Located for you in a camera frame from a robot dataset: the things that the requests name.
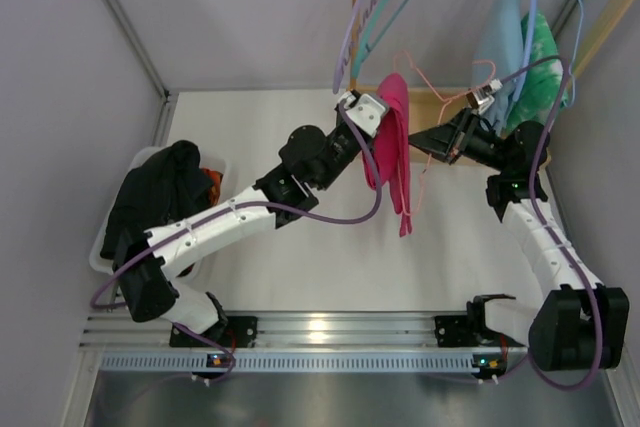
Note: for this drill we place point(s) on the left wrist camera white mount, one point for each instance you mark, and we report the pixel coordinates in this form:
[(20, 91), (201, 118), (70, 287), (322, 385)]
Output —
[(366, 111)]

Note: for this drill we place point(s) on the magenta trousers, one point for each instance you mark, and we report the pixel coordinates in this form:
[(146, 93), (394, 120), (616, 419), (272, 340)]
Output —
[(391, 148)]

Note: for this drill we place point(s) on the aluminium mounting rail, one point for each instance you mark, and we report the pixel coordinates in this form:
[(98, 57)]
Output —
[(299, 330)]

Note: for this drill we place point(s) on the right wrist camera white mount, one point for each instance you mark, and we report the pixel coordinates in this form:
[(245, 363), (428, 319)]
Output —
[(482, 98)]

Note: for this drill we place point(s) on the lilac plastic hanger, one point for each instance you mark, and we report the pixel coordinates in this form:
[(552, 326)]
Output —
[(349, 45)]

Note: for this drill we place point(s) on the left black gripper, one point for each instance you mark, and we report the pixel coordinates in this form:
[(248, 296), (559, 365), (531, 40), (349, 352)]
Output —
[(351, 132)]

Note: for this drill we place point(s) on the white plastic laundry basket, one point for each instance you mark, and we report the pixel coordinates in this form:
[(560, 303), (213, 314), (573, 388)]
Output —
[(215, 163)]

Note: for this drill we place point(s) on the perforated grey cable duct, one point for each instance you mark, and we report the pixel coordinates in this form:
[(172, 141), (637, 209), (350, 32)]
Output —
[(291, 362)]

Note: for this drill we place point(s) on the light blue trousers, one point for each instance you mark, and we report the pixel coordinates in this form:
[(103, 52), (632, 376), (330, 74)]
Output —
[(501, 42)]

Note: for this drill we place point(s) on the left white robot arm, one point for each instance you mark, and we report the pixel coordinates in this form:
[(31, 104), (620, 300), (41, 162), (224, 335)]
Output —
[(148, 263)]

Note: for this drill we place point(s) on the teal plastic hanger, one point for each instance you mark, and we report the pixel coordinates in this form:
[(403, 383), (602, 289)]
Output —
[(380, 16)]

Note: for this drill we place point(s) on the black garment in basket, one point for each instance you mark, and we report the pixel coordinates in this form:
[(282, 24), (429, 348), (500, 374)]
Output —
[(168, 187)]

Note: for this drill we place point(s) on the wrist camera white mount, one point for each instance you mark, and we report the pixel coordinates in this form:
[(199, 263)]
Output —
[(366, 111), (482, 98)]

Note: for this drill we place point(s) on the orange patterned garment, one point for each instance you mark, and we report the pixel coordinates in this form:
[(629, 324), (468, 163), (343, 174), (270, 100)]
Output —
[(214, 191)]

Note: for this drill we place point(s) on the blue plastic hanger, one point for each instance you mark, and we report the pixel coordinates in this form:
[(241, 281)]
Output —
[(527, 51)]

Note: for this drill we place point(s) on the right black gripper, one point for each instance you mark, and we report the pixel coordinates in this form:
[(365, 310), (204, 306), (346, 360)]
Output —
[(458, 132)]

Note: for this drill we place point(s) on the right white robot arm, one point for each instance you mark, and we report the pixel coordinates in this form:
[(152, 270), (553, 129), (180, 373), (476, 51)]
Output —
[(581, 322)]

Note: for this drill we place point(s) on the wooden clothes rack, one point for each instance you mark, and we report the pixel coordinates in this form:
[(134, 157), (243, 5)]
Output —
[(601, 30)]

